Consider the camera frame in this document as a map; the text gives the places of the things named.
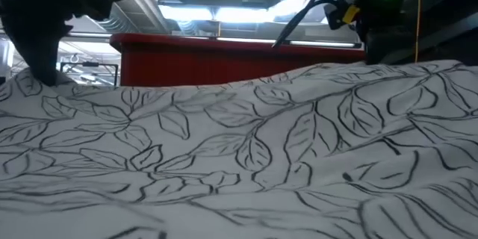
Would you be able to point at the white cloth piece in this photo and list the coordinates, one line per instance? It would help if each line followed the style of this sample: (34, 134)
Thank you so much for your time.
(224, 157)

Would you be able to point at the red plastic laundry basket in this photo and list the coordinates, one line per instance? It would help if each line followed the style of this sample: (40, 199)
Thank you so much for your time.
(205, 63)

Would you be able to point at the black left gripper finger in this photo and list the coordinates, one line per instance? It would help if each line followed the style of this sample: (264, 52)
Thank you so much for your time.
(45, 63)

